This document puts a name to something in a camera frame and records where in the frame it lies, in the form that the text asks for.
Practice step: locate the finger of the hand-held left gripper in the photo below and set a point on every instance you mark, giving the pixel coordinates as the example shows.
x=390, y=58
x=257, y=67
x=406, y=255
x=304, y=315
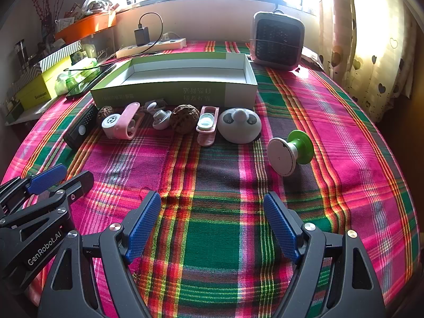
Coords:
x=81, y=182
x=46, y=176

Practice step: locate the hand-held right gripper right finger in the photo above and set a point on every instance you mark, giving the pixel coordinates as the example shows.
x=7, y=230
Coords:
x=281, y=225

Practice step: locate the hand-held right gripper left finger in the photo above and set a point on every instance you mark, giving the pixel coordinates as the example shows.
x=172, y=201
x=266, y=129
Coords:
x=144, y=228

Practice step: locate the black perforated remote device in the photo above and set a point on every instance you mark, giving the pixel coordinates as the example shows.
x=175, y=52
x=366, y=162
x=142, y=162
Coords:
x=81, y=127

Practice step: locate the green and white spool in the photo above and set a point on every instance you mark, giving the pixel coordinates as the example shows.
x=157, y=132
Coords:
x=281, y=155

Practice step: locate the small brown walnut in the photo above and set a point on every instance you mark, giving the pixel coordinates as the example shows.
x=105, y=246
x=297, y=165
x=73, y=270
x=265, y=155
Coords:
x=104, y=114

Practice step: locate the small white ball-top knob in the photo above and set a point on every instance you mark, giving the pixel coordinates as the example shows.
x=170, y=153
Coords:
x=161, y=121

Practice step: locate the grey white round panda device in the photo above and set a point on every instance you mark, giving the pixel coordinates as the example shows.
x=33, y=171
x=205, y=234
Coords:
x=238, y=127

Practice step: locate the large brown walnut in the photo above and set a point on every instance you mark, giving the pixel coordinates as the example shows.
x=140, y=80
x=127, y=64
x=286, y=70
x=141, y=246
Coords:
x=184, y=119

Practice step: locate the pink clip with white dish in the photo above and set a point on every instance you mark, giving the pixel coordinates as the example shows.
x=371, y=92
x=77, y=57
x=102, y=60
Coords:
x=207, y=124

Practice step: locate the green and white cardboard box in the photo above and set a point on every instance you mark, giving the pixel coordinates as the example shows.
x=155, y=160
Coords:
x=185, y=89

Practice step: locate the plaid tablecloth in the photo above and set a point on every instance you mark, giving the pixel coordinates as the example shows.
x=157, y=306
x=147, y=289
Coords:
x=215, y=205

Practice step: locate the yellow-green box striped lid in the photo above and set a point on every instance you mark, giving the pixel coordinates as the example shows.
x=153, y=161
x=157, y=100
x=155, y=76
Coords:
x=39, y=79

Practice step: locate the green bottle pack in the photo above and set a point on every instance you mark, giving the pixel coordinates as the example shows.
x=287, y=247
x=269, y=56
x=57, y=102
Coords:
x=74, y=74

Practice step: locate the orange plastic tray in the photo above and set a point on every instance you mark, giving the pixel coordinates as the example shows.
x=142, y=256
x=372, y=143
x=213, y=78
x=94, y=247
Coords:
x=86, y=25

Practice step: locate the white power strip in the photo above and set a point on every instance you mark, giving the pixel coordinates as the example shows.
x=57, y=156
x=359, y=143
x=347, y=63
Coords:
x=159, y=45

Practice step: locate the black charger plug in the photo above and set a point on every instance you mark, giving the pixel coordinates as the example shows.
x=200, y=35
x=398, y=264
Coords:
x=142, y=37

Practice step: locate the red flower branches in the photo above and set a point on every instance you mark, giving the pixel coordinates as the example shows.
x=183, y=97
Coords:
x=44, y=6

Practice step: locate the white cloth bundle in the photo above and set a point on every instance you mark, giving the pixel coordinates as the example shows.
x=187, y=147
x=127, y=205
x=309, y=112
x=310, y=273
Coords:
x=311, y=58

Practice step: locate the white plug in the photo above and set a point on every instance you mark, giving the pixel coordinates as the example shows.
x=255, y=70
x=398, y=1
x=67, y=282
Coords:
x=170, y=37

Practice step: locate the pile of papers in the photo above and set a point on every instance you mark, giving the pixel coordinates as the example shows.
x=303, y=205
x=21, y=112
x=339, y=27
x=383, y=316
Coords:
x=89, y=3

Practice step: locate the grey desktop air cooler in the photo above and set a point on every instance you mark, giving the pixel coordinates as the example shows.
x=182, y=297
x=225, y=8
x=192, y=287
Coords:
x=276, y=38

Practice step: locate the heart print curtain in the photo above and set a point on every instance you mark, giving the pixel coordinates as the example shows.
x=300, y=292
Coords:
x=371, y=46

